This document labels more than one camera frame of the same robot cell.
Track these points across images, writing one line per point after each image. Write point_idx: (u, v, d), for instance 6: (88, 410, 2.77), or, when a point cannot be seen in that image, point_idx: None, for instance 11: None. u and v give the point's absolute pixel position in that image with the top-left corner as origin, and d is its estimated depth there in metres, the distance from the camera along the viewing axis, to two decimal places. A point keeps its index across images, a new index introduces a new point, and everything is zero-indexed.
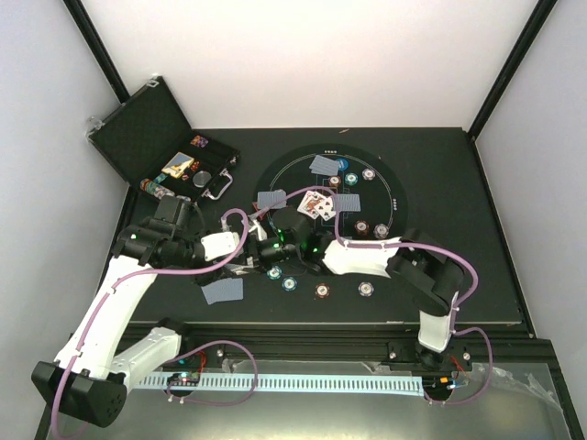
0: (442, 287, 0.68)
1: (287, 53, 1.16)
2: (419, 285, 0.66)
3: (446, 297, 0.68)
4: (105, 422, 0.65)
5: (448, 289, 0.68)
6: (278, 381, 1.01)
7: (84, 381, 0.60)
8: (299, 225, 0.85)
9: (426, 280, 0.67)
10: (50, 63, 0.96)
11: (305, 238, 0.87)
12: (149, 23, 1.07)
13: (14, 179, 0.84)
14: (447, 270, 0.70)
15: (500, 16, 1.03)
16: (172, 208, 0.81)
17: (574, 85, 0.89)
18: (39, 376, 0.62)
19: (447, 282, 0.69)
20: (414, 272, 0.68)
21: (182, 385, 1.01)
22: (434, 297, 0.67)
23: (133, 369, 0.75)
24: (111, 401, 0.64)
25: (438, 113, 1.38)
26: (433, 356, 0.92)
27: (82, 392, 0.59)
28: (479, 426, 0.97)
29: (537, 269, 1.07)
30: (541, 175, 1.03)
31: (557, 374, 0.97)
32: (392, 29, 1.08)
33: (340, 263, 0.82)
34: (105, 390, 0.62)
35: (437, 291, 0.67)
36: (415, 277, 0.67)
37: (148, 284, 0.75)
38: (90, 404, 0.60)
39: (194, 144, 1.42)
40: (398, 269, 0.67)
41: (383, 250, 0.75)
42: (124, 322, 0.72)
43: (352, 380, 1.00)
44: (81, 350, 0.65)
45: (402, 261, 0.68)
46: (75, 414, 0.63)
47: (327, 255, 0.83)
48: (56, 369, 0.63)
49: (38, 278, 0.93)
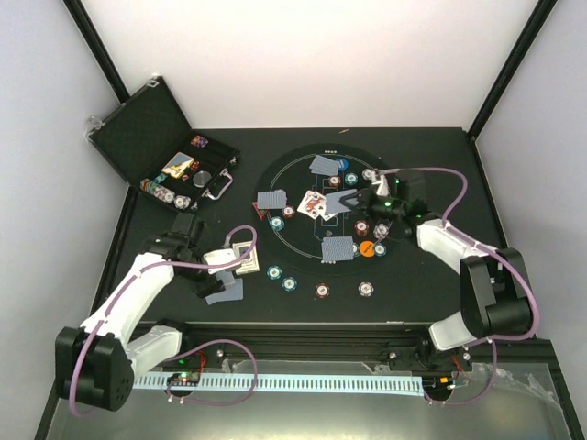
0: (498, 311, 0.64)
1: (287, 54, 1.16)
2: (478, 291, 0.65)
3: (493, 323, 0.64)
4: (113, 406, 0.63)
5: (501, 317, 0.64)
6: (278, 381, 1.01)
7: (105, 346, 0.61)
8: (416, 182, 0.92)
9: (487, 293, 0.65)
10: (50, 63, 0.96)
11: (414, 199, 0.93)
12: (149, 24, 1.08)
13: (13, 180, 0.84)
14: (516, 306, 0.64)
15: (500, 16, 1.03)
16: (188, 222, 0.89)
17: (575, 85, 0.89)
18: (62, 342, 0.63)
19: (505, 313, 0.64)
20: (484, 280, 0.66)
21: (182, 385, 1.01)
22: (482, 312, 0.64)
23: (138, 358, 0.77)
24: (121, 382, 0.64)
25: (438, 112, 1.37)
26: (428, 343, 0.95)
27: (103, 356, 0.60)
28: (480, 427, 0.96)
29: (537, 270, 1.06)
30: (541, 177, 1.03)
31: (557, 374, 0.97)
32: (392, 29, 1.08)
33: (431, 244, 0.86)
34: (118, 366, 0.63)
35: (492, 314, 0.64)
36: (481, 284, 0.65)
37: (168, 274, 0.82)
38: (105, 374, 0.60)
39: (194, 144, 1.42)
40: (472, 266, 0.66)
41: (473, 248, 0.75)
42: (144, 302, 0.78)
43: (352, 380, 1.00)
44: (107, 317, 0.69)
45: (481, 264, 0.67)
46: (89, 392, 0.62)
47: (424, 224, 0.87)
48: (81, 334, 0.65)
49: (38, 279, 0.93)
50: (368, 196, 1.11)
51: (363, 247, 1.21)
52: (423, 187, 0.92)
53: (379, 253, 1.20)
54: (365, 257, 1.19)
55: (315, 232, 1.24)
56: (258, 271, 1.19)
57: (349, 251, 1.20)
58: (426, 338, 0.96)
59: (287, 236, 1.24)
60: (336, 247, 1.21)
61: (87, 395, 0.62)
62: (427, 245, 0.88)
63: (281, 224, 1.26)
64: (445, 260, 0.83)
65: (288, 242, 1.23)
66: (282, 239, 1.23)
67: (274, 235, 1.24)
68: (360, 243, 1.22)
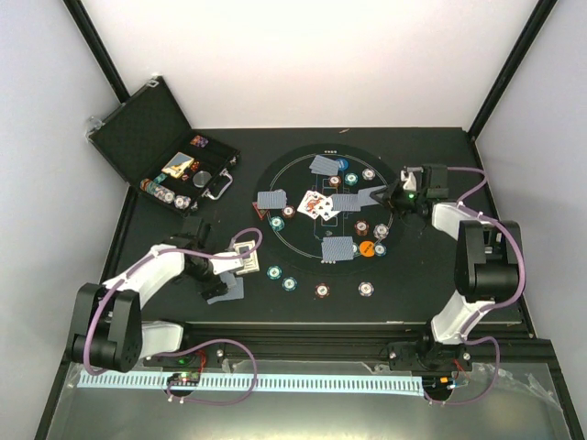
0: (486, 270, 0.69)
1: (287, 54, 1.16)
2: (470, 250, 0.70)
3: (478, 280, 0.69)
4: (122, 366, 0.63)
5: (487, 277, 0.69)
6: (278, 381, 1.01)
7: (126, 298, 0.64)
8: (439, 170, 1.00)
9: (479, 253, 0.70)
10: (50, 63, 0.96)
11: (436, 184, 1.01)
12: (149, 24, 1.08)
13: (12, 180, 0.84)
14: (505, 273, 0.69)
15: (500, 16, 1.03)
16: (195, 224, 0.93)
17: (575, 85, 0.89)
18: (83, 295, 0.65)
19: (492, 274, 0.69)
20: (478, 242, 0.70)
21: (182, 385, 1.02)
22: (471, 269, 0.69)
23: (148, 336, 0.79)
24: (131, 346, 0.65)
25: (439, 112, 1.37)
26: (428, 339, 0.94)
27: (123, 307, 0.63)
28: (480, 426, 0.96)
29: (537, 270, 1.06)
30: (541, 176, 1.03)
31: (557, 374, 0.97)
32: (391, 30, 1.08)
33: (443, 221, 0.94)
34: (134, 322, 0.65)
35: (479, 276, 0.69)
36: (474, 247, 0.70)
37: (177, 263, 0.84)
38: (122, 325, 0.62)
39: (194, 143, 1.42)
40: (471, 228, 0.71)
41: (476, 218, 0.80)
42: (159, 280, 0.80)
43: (352, 380, 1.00)
44: (127, 277, 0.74)
45: (479, 226, 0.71)
46: (102, 347, 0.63)
47: (441, 203, 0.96)
48: (101, 291, 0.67)
49: (38, 279, 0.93)
50: (394, 190, 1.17)
51: (363, 247, 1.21)
52: (445, 176, 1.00)
53: (379, 253, 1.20)
54: (365, 257, 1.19)
55: (315, 232, 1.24)
56: (258, 271, 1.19)
57: (349, 251, 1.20)
58: (427, 335, 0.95)
59: (287, 236, 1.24)
60: (336, 247, 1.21)
61: (99, 351, 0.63)
62: (439, 223, 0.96)
63: (281, 224, 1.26)
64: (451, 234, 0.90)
65: (288, 242, 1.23)
66: (282, 239, 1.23)
67: (274, 235, 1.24)
68: (360, 243, 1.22)
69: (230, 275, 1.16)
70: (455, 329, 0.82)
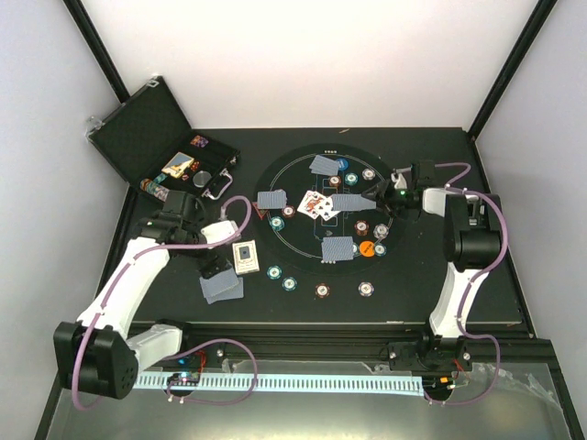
0: (469, 235, 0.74)
1: (288, 54, 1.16)
2: (454, 217, 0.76)
3: (462, 242, 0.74)
4: (118, 393, 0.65)
5: (470, 239, 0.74)
6: (278, 381, 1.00)
7: (105, 337, 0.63)
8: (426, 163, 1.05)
9: (463, 220, 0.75)
10: (50, 63, 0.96)
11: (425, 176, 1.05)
12: (149, 24, 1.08)
13: (13, 180, 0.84)
14: (489, 238, 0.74)
15: (500, 16, 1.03)
16: (180, 201, 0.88)
17: (575, 85, 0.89)
18: (62, 337, 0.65)
19: (475, 237, 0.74)
20: (461, 211, 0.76)
21: (182, 385, 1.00)
22: (456, 232, 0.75)
23: (142, 350, 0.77)
24: (126, 371, 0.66)
25: (439, 112, 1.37)
26: (428, 339, 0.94)
27: (104, 348, 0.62)
28: (480, 426, 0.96)
29: (537, 269, 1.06)
30: (540, 176, 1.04)
31: (557, 374, 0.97)
32: (391, 30, 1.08)
33: (433, 203, 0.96)
34: (123, 353, 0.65)
35: (462, 238, 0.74)
36: (458, 216, 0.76)
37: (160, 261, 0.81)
38: (108, 363, 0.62)
39: (194, 143, 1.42)
40: (455, 199, 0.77)
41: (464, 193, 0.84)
42: (139, 295, 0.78)
43: (352, 380, 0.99)
44: (104, 311, 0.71)
45: (463, 198, 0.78)
46: (96, 379, 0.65)
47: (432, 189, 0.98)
48: (79, 327, 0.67)
49: (38, 279, 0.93)
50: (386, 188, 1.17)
51: (363, 247, 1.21)
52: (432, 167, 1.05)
53: (379, 253, 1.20)
54: (365, 257, 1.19)
55: (315, 232, 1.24)
56: (258, 271, 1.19)
57: (349, 251, 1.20)
58: (427, 335, 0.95)
59: (287, 236, 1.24)
60: (337, 247, 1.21)
61: (94, 381, 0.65)
62: (429, 205, 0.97)
63: (281, 224, 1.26)
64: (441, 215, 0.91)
65: (288, 242, 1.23)
66: (282, 239, 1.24)
67: (274, 235, 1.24)
68: (360, 243, 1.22)
69: (232, 275, 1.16)
70: (451, 312, 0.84)
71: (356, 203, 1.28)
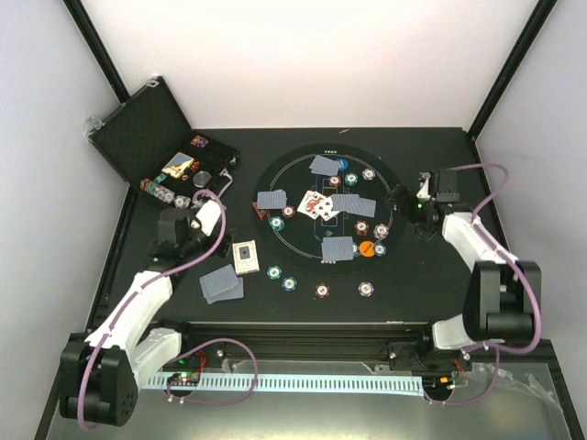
0: (499, 317, 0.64)
1: (288, 54, 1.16)
2: (482, 296, 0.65)
3: (492, 329, 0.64)
4: (118, 420, 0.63)
5: (503, 324, 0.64)
6: (278, 381, 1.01)
7: (113, 356, 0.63)
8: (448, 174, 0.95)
9: (492, 300, 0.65)
10: (50, 63, 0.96)
11: (446, 190, 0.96)
12: (149, 24, 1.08)
13: (13, 179, 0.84)
14: (520, 319, 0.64)
15: (500, 16, 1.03)
16: (171, 231, 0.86)
17: (575, 85, 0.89)
18: (68, 357, 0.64)
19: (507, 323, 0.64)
20: (492, 288, 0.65)
21: (182, 385, 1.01)
22: (484, 317, 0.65)
23: (140, 369, 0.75)
24: (126, 397, 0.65)
25: (439, 112, 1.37)
26: (429, 339, 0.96)
27: (109, 367, 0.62)
28: (479, 426, 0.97)
29: (537, 269, 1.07)
30: (540, 177, 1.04)
31: (557, 374, 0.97)
32: (392, 29, 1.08)
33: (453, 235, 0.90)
34: (126, 376, 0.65)
35: (491, 323, 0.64)
36: (488, 290, 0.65)
37: (161, 288, 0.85)
38: (112, 385, 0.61)
39: (194, 144, 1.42)
40: (485, 272, 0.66)
41: (494, 251, 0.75)
42: (145, 320, 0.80)
43: (352, 380, 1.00)
44: (112, 331, 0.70)
45: (494, 269, 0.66)
46: (95, 404, 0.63)
47: (452, 215, 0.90)
48: (86, 349, 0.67)
49: (38, 279, 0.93)
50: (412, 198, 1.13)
51: (363, 247, 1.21)
52: (453, 180, 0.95)
53: (379, 253, 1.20)
54: (365, 257, 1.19)
55: (315, 232, 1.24)
56: (258, 271, 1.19)
57: (349, 251, 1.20)
58: (427, 335, 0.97)
59: (287, 236, 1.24)
60: (337, 247, 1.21)
61: (94, 406, 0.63)
62: (449, 235, 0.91)
63: (281, 224, 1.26)
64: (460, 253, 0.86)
65: (288, 242, 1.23)
66: (282, 239, 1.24)
67: (274, 235, 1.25)
68: (360, 243, 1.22)
69: (232, 275, 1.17)
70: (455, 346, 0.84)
71: (357, 203, 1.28)
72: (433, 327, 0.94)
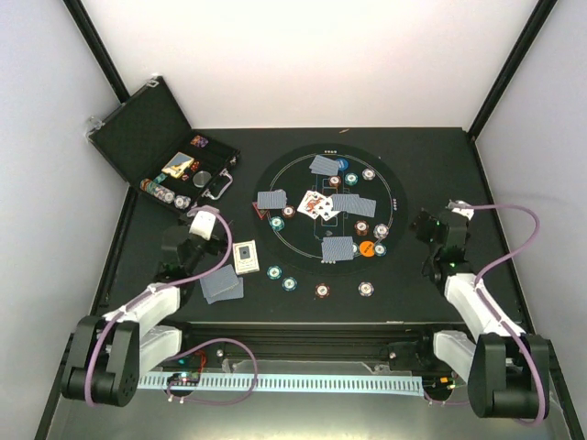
0: (504, 396, 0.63)
1: (289, 54, 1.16)
2: (490, 372, 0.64)
3: (496, 408, 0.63)
4: (119, 399, 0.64)
5: (506, 403, 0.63)
6: (278, 381, 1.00)
7: (126, 327, 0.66)
8: (456, 232, 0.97)
9: (500, 377, 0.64)
10: (50, 64, 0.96)
11: (451, 246, 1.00)
12: (149, 24, 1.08)
13: (12, 179, 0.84)
14: (524, 397, 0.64)
15: (500, 16, 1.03)
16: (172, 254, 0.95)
17: (575, 85, 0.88)
18: (85, 325, 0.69)
19: (512, 401, 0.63)
20: (499, 364, 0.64)
21: (182, 385, 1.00)
22: (491, 396, 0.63)
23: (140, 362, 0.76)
24: (127, 377, 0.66)
25: (439, 112, 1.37)
26: (428, 339, 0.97)
27: (121, 336, 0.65)
28: (479, 426, 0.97)
29: (538, 269, 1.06)
30: (540, 177, 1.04)
31: (557, 374, 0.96)
32: (392, 29, 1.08)
33: (457, 295, 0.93)
34: (135, 351, 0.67)
35: (496, 401, 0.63)
36: (495, 367, 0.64)
37: (176, 293, 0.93)
38: (122, 354, 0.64)
39: (194, 143, 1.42)
40: (492, 350, 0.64)
41: (498, 324, 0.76)
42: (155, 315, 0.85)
43: (352, 380, 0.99)
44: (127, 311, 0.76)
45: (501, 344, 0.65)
46: (98, 381, 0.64)
47: (455, 278, 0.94)
48: (99, 324, 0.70)
49: (38, 280, 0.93)
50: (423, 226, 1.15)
51: (363, 247, 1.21)
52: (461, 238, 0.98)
53: (379, 253, 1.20)
54: (365, 257, 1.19)
55: (315, 232, 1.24)
56: (258, 271, 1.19)
57: (349, 251, 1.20)
58: (428, 335, 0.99)
59: (287, 236, 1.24)
60: (337, 247, 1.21)
61: (96, 383, 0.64)
62: (452, 293, 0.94)
63: (281, 224, 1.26)
64: (464, 317, 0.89)
65: (288, 242, 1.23)
66: (282, 239, 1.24)
67: (274, 235, 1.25)
68: (360, 243, 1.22)
69: (231, 275, 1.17)
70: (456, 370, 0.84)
71: (357, 203, 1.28)
72: (433, 335, 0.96)
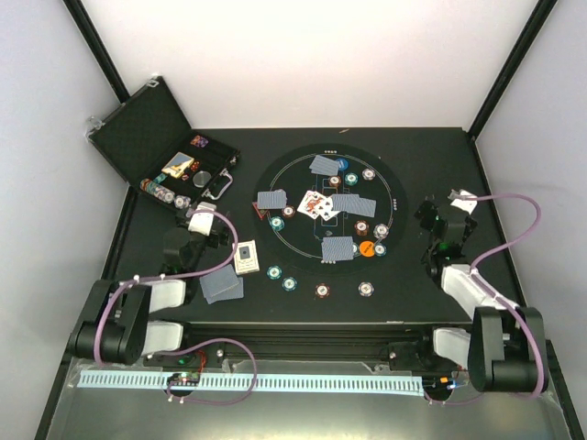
0: (503, 365, 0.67)
1: (289, 53, 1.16)
2: (487, 342, 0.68)
3: (497, 377, 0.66)
4: (125, 356, 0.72)
5: (506, 372, 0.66)
6: (278, 381, 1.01)
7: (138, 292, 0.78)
8: (455, 227, 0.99)
9: (497, 346, 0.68)
10: (49, 62, 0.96)
11: (448, 241, 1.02)
12: (149, 24, 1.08)
13: (12, 179, 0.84)
14: (524, 367, 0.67)
15: (500, 16, 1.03)
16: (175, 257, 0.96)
17: (574, 85, 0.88)
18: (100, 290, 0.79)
19: (511, 371, 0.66)
20: (494, 334, 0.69)
21: (182, 385, 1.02)
22: (490, 366, 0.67)
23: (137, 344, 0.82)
24: (134, 339, 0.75)
25: (439, 112, 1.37)
26: (427, 340, 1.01)
27: (135, 299, 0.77)
28: (480, 426, 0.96)
29: (538, 269, 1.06)
30: (540, 177, 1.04)
31: (557, 373, 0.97)
32: (392, 28, 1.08)
33: (453, 284, 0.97)
34: (141, 314, 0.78)
35: (496, 370, 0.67)
36: (492, 336, 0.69)
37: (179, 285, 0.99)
38: (133, 311, 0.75)
39: (194, 143, 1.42)
40: (488, 321, 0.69)
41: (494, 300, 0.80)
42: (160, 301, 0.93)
43: (352, 380, 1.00)
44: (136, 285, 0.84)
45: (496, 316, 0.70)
46: (106, 339, 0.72)
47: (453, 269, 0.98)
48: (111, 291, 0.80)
49: (38, 279, 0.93)
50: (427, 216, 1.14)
51: (363, 247, 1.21)
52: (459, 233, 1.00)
53: (379, 253, 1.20)
54: (365, 257, 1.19)
55: (315, 232, 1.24)
56: (258, 271, 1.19)
57: (349, 251, 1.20)
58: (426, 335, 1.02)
59: (287, 236, 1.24)
60: (337, 247, 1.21)
61: (105, 340, 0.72)
62: (448, 283, 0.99)
63: (281, 224, 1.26)
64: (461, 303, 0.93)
65: (288, 242, 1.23)
66: (282, 239, 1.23)
67: (274, 235, 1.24)
68: (360, 243, 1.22)
69: (231, 275, 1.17)
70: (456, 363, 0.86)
71: (357, 203, 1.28)
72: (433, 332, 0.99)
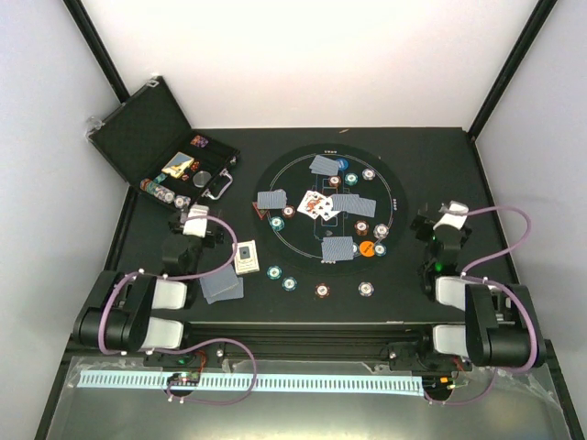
0: (501, 337, 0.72)
1: (289, 54, 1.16)
2: (481, 316, 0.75)
3: (495, 349, 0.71)
4: (128, 342, 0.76)
5: (503, 344, 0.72)
6: (278, 381, 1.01)
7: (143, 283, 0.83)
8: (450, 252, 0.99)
9: (491, 319, 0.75)
10: (49, 62, 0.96)
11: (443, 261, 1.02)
12: (149, 24, 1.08)
13: (12, 179, 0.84)
14: (519, 339, 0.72)
15: (500, 16, 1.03)
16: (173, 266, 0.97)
17: (574, 85, 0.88)
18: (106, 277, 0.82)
19: (506, 343, 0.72)
20: (486, 308, 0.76)
21: (182, 385, 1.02)
22: (487, 340, 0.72)
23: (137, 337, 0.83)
24: (138, 327, 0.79)
25: (439, 112, 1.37)
26: (428, 339, 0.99)
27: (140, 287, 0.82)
28: (479, 426, 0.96)
29: (538, 269, 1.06)
30: (540, 177, 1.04)
31: (557, 374, 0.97)
32: (392, 29, 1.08)
33: (448, 295, 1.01)
34: (144, 304, 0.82)
35: (493, 343, 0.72)
36: (484, 310, 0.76)
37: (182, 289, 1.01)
38: (138, 298, 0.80)
39: (194, 143, 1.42)
40: (478, 295, 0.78)
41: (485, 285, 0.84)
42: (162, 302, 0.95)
43: (351, 380, 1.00)
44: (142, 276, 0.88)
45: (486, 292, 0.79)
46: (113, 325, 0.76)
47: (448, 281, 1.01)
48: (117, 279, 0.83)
49: (38, 279, 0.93)
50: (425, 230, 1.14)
51: (363, 247, 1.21)
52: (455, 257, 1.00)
53: (379, 253, 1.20)
54: (365, 257, 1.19)
55: (315, 232, 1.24)
56: (258, 271, 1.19)
57: (349, 251, 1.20)
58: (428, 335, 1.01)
59: (287, 236, 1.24)
60: (337, 247, 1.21)
61: (111, 327, 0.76)
62: (444, 294, 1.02)
63: (281, 224, 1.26)
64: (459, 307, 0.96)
65: (288, 242, 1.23)
66: (282, 239, 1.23)
67: (274, 235, 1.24)
68: (360, 243, 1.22)
69: (231, 275, 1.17)
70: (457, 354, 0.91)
71: (357, 203, 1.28)
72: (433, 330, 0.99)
